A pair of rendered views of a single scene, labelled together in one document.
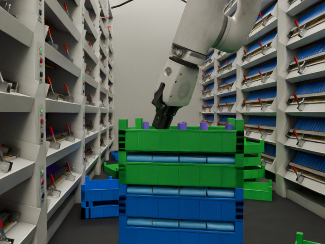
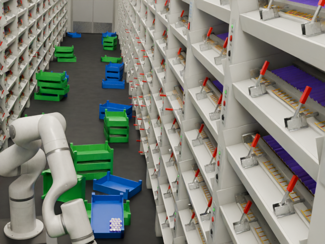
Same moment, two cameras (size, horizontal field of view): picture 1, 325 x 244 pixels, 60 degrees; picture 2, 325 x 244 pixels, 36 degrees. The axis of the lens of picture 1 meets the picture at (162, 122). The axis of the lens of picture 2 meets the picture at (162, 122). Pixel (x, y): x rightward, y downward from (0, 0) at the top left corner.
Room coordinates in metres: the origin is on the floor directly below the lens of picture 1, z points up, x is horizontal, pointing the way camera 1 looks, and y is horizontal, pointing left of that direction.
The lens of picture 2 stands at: (2.31, 0.14, 1.60)
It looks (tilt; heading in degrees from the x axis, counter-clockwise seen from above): 17 degrees down; 178
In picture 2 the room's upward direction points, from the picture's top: 4 degrees clockwise
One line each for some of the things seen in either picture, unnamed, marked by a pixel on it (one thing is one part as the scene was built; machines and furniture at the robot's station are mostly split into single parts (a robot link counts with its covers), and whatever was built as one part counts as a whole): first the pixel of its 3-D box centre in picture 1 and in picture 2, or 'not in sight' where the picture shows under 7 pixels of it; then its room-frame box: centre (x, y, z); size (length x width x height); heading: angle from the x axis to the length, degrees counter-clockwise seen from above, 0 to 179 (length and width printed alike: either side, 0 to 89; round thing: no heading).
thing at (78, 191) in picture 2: not in sight; (63, 187); (-0.90, -0.39, 0.10); 0.30 x 0.08 x 0.20; 70
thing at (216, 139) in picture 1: (182, 132); not in sight; (0.77, -0.05, 0.44); 0.30 x 0.20 x 0.08; 82
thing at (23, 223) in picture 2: not in sight; (22, 212); (0.06, -0.43, 0.40); 0.19 x 0.19 x 0.18
